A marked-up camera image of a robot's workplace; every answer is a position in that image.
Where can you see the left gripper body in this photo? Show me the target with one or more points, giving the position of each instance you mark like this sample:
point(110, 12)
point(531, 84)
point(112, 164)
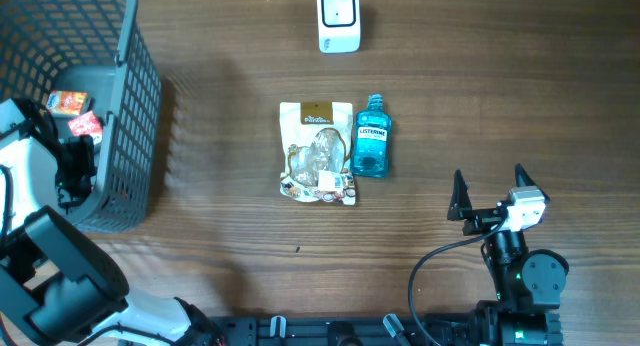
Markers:
point(73, 171)

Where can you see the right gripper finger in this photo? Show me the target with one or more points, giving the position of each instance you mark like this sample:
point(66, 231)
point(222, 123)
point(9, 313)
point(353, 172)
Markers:
point(524, 180)
point(460, 207)

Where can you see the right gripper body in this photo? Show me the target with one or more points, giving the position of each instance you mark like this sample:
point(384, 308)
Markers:
point(482, 220)

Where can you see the red small packet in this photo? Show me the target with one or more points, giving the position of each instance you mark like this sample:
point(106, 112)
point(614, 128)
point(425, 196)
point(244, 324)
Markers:
point(87, 124)

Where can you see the orange small box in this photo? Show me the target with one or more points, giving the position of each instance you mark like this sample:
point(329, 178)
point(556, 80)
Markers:
point(68, 103)

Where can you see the blue mouthwash bottle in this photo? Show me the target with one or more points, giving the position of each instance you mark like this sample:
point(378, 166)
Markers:
point(372, 134)

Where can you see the beige snack pouch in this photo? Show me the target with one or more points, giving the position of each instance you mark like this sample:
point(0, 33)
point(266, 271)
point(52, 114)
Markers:
point(317, 146)

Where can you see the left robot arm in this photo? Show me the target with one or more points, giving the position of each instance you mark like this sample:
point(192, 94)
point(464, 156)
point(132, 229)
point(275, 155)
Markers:
point(56, 284)

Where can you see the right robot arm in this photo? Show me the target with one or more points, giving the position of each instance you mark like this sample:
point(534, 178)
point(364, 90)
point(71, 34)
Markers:
point(528, 284)

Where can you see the white barcode scanner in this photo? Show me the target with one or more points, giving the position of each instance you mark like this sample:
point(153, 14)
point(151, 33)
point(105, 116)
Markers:
point(339, 26)

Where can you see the grey plastic shopping basket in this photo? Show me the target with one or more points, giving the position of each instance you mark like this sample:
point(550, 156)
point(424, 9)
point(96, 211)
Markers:
point(96, 47)

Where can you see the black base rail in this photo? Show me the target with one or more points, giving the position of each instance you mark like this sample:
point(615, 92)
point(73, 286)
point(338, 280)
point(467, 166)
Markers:
point(445, 329)

